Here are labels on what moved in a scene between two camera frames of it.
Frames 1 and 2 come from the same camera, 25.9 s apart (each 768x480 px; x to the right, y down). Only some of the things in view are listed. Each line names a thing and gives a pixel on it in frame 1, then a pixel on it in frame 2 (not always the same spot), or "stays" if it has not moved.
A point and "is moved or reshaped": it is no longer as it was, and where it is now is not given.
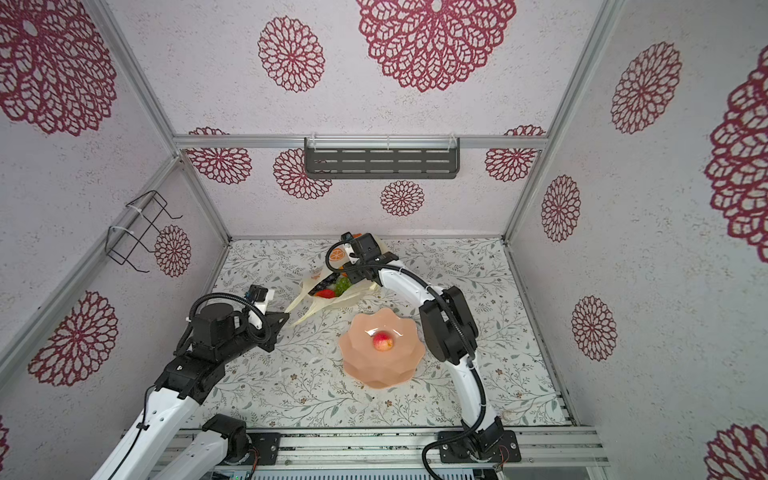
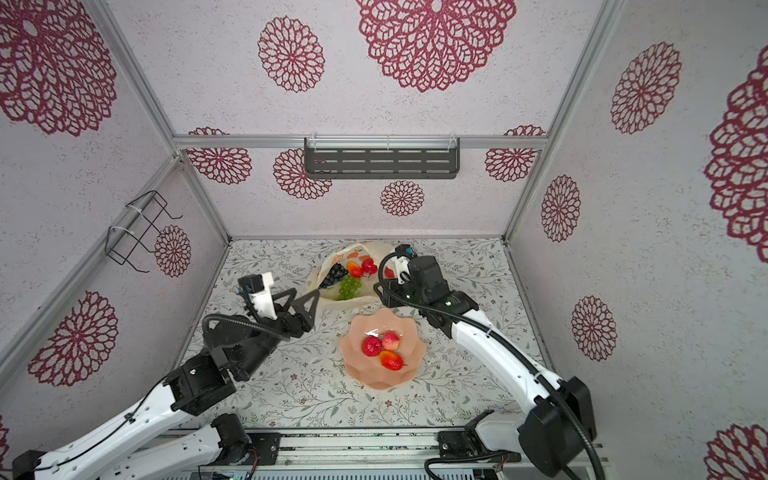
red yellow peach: x=383 y=341 is moved or reshaped
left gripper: x=275 y=319 to x=303 y=320
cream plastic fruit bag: x=306 y=306 is moved or reshaped
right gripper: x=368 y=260 to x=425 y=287
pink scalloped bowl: x=381 y=369 stays
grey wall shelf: x=382 y=157 stays
